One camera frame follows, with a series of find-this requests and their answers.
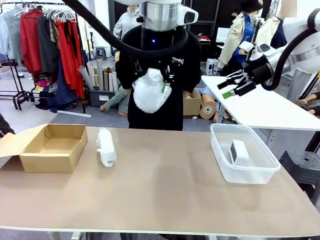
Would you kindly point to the light grey hanging garment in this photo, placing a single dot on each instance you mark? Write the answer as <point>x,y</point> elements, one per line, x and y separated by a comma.
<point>11,30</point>

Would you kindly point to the white cardboard tube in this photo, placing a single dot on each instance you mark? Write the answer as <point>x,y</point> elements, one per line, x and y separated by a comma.
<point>111,82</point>

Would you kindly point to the tall grey cardboard tube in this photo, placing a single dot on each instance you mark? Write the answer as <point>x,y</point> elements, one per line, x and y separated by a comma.
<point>100,72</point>

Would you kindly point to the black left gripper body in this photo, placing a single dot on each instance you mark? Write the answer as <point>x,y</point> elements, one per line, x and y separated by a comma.
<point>157,37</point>

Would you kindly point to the black plastic stool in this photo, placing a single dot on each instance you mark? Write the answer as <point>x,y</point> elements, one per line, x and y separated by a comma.
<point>302,167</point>

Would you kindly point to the person's left forearm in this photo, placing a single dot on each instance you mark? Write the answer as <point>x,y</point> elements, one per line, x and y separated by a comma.
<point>188,93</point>

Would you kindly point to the person in black sweater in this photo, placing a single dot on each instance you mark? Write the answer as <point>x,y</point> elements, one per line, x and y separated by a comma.
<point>185,75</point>

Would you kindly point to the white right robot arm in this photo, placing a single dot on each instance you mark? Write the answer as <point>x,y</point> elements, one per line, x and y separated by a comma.
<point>295,30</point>

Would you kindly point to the mannequin in beige coat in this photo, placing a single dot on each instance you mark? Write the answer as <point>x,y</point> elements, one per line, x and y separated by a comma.
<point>232,37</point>

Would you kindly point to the open brown cardboard box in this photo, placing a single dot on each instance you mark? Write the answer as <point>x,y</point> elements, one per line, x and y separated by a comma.
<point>50,160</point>

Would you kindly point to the brown cardboard tube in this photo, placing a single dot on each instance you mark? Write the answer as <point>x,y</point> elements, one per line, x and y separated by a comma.
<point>106,81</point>

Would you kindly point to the black hanging garment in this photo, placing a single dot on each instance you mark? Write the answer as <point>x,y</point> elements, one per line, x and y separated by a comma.
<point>47,45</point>

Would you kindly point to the leaning grey cardboard tube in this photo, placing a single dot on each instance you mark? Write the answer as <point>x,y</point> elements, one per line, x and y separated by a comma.
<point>85,77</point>

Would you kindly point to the navy cloth pile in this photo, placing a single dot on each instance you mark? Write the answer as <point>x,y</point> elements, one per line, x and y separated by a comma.
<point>62,97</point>

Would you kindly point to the bystander's dark sleeve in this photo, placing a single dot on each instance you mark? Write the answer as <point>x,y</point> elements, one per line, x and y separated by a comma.
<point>5,125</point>

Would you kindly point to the person in grey hoodie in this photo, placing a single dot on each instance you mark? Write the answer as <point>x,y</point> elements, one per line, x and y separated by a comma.
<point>125,22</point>

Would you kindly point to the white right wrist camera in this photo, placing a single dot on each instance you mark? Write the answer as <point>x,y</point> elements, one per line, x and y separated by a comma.
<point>246,46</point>

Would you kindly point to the cream cardboard tube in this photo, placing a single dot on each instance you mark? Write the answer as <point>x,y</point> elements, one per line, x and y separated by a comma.
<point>90,73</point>

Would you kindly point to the white table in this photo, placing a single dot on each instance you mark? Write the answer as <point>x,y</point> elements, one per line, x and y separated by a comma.
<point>262,112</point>

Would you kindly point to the clear plastic container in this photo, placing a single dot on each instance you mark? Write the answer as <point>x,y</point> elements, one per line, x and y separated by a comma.
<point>250,175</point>

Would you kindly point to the black bucket hat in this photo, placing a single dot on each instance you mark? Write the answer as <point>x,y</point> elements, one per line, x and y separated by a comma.
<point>251,5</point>

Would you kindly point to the white floor rail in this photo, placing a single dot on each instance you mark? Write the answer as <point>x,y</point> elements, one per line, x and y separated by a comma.
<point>73,113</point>

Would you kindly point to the grey hanging cloth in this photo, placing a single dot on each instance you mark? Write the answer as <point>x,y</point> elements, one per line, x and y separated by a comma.
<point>298,83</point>

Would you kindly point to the bubble-wrapped white clock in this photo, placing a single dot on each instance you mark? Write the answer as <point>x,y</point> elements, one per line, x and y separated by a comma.
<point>150,95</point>
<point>107,150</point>

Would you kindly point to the white computer case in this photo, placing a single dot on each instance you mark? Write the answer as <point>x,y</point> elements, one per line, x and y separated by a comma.
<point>212,66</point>

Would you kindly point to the long red garment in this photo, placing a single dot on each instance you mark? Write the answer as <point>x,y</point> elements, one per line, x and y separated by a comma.
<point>72,55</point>

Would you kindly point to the unwrapped white alarm clock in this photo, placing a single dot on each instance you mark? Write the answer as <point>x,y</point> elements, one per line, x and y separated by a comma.
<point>241,152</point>

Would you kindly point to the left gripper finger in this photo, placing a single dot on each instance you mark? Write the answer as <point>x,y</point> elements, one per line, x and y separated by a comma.
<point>172,68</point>
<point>137,68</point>

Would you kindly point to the mannequin parts in teal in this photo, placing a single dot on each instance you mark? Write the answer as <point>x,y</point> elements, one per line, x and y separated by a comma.
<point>112,101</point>

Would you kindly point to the person's right forearm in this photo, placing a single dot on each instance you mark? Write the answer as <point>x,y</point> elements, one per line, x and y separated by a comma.
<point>128,92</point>

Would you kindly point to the short red garment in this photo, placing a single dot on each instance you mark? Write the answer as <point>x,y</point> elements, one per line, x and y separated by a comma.
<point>28,37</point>

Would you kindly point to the brown paper roll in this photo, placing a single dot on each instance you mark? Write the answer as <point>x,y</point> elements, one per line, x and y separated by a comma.
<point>207,110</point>

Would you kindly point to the small brown cardboard box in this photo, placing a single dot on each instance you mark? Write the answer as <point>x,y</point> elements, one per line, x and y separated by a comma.
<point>193,105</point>

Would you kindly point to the small grey stool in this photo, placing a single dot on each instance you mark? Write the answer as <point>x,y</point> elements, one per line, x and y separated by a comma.
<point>100,53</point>

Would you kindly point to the grey storage bin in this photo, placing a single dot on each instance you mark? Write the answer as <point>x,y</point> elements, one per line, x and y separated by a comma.
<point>96,101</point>

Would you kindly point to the white monitor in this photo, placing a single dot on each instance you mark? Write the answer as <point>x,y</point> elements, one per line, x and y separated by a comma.
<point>223,35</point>

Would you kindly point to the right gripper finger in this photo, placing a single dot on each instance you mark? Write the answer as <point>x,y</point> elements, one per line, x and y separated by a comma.
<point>235,78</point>
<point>246,88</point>

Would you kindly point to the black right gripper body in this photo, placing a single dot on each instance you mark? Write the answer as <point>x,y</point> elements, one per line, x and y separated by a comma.
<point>258,70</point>

